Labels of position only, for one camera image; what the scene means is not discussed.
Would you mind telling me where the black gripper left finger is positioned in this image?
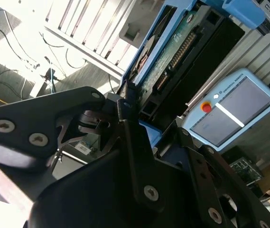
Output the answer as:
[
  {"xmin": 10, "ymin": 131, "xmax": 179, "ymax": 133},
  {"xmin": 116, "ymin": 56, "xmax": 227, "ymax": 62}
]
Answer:
[{"xmin": 0, "ymin": 80, "xmax": 167, "ymax": 212}]

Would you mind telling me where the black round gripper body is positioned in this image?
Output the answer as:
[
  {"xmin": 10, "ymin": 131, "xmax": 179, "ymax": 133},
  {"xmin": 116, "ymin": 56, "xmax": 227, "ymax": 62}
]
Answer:
[{"xmin": 27, "ymin": 147, "xmax": 212, "ymax": 228}]

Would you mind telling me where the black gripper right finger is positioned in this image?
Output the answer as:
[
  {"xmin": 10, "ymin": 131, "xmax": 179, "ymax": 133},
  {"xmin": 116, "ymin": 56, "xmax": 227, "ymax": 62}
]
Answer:
[{"xmin": 175, "ymin": 127, "xmax": 270, "ymax": 228}]

